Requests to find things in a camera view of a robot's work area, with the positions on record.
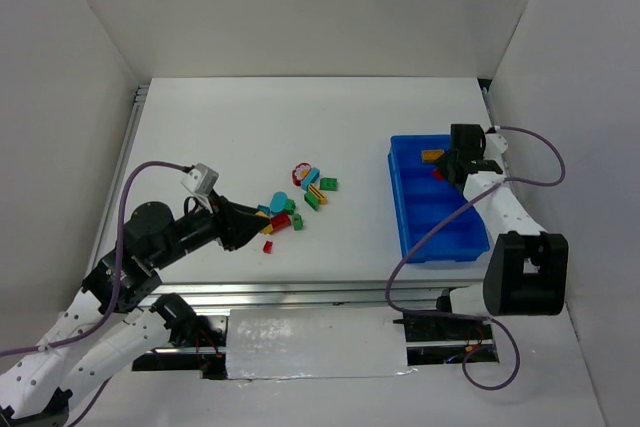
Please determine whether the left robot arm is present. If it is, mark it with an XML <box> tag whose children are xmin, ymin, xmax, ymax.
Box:
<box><xmin>1</xmin><ymin>197</ymin><xmax>269</xmax><ymax>426</ymax></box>

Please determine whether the teal square lego brick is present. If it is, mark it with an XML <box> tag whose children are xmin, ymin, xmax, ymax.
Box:
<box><xmin>257</xmin><ymin>204</ymin><xmax>271</xmax><ymax>215</ymax></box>

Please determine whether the light blue oval lego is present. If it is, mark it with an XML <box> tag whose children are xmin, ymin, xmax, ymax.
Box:
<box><xmin>269</xmin><ymin>191</ymin><xmax>288</xmax><ymax>215</ymax></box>

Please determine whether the large red lego brick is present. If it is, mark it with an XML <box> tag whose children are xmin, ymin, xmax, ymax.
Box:
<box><xmin>270</xmin><ymin>212</ymin><xmax>291</xmax><ymax>234</ymax></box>

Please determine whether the yellow striped lego brick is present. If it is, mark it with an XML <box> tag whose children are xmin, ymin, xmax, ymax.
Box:
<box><xmin>307</xmin><ymin>184</ymin><xmax>328</xmax><ymax>205</ymax></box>

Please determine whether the aluminium frame rail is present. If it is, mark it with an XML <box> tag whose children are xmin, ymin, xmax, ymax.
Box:
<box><xmin>141</xmin><ymin>279</ymin><xmax>474</xmax><ymax>310</ymax></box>

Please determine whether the small green lego brick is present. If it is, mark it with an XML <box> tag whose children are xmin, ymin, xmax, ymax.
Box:
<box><xmin>284</xmin><ymin>199</ymin><xmax>296</xmax><ymax>215</ymax></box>

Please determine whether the white foil cover plate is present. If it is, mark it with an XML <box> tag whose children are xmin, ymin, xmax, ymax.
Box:
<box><xmin>226</xmin><ymin>307</ymin><xmax>410</xmax><ymax>380</ymax></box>

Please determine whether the blue compartment tray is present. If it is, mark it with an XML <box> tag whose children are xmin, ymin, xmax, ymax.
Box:
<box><xmin>388</xmin><ymin>134</ymin><xmax>490</xmax><ymax>263</ymax></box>

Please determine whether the red flower lego piece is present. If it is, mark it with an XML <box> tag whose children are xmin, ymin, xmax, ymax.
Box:
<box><xmin>291</xmin><ymin>162</ymin><xmax>312</xmax><ymax>186</ymax></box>

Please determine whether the light blue long lego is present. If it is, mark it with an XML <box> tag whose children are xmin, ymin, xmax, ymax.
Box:
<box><xmin>301</xmin><ymin>167</ymin><xmax>320</xmax><ymax>190</ymax></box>

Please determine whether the green lego with red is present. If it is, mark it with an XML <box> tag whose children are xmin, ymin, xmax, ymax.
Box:
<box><xmin>292</xmin><ymin>213</ymin><xmax>304</xmax><ymax>231</ymax></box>

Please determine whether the green square lego brick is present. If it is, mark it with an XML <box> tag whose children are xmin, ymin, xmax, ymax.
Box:
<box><xmin>319</xmin><ymin>177</ymin><xmax>338</xmax><ymax>192</ymax></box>

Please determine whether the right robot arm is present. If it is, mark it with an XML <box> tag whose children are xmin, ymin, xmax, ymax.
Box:
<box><xmin>436</xmin><ymin>124</ymin><xmax>569</xmax><ymax>317</ymax></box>

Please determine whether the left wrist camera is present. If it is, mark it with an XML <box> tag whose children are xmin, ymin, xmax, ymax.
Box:
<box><xmin>181</xmin><ymin>163</ymin><xmax>219</xmax><ymax>212</ymax></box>

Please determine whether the orange lego brick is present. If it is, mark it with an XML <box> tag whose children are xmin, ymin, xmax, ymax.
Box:
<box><xmin>420</xmin><ymin>149</ymin><xmax>445</xmax><ymax>163</ymax></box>

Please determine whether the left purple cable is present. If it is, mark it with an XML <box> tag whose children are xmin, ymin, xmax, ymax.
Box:
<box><xmin>0</xmin><ymin>160</ymin><xmax>194</xmax><ymax>427</ymax></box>

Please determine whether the green curved lego brick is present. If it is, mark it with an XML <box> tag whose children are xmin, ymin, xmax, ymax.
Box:
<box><xmin>304</xmin><ymin>192</ymin><xmax>321</xmax><ymax>211</ymax></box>

